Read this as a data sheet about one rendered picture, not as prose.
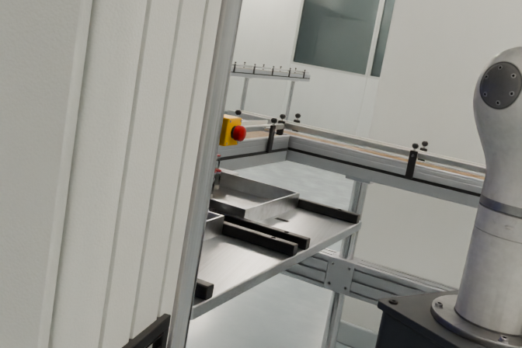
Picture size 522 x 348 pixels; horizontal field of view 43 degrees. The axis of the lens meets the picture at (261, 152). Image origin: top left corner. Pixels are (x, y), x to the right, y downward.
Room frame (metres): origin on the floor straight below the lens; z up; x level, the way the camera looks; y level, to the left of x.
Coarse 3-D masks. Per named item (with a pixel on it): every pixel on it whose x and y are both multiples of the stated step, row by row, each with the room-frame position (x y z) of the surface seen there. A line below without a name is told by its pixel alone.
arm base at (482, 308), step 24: (480, 216) 0.98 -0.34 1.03; (504, 216) 0.94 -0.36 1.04; (480, 240) 0.97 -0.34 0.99; (504, 240) 0.94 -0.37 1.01; (480, 264) 0.96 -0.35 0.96; (504, 264) 0.93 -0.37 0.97; (480, 288) 0.95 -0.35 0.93; (504, 288) 0.93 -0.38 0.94; (432, 312) 0.99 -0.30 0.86; (456, 312) 0.99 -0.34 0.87; (480, 312) 0.94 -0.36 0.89; (504, 312) 0.93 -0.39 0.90; (480, 336) 0.91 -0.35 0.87; (504, 336) 0.91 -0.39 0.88
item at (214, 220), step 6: (210, 216) 1.16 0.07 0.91; (216, 216) 1.15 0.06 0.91; (222, 216) 1.15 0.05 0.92; (210, 222) 1.11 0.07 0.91; (216, 222) 1.13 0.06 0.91; (222, 222) 1.15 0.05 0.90; (210, 228) 1.11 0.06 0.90; (216, 228) 1.13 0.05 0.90; (204, 234) 1.10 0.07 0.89; (210, 234) 1.11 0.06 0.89; (216, 234) 1.13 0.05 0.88; (204, 240) 1.10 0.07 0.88
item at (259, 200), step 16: (224, 176) 1.54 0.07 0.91; (240, 176) 1.52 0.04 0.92; (224, 192) 1.48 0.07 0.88; (240, 192) 1.51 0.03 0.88; (256, 192) 1.50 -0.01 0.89; (272, 192) 1.48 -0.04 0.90; (288, 192) 1.47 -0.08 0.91; (224, 208) 1.24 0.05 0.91; (240, 208) 1.23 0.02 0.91; (256, 208) 1.27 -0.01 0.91; (272, 208) 1.34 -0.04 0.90; (288, 208) 1.41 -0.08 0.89
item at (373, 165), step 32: (288, 128) 2.35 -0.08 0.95; (320, 128) 2.36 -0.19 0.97; (288, 160) 2.31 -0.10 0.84; (320, 160) 2.26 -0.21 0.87; (352, 160) 2.21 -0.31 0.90; (384, 160) 2.16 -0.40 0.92; (416, 160) 2.23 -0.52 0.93; (448, 160) 2.10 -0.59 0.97; (416, 192) 2.11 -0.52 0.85; (448, 192) 2.07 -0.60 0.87; (480, 192) 2.03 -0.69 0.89
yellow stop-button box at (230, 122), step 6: (228, 120) 1.65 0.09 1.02; (234, 120) 1.67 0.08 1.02; (240, 120) 1.70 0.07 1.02; (222, 126) 1.65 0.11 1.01; (228, 126) 1.65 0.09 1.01; (234, 126) 1.67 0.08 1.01; (222, 132) 1.65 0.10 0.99; (228, 132) 1.65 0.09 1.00; (222, 138) 1.65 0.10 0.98; (228, 138) 1.66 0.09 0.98; (222, 144) 1.65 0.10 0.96; (228, 144) 1.66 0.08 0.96; (234, 144) 1.69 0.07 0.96
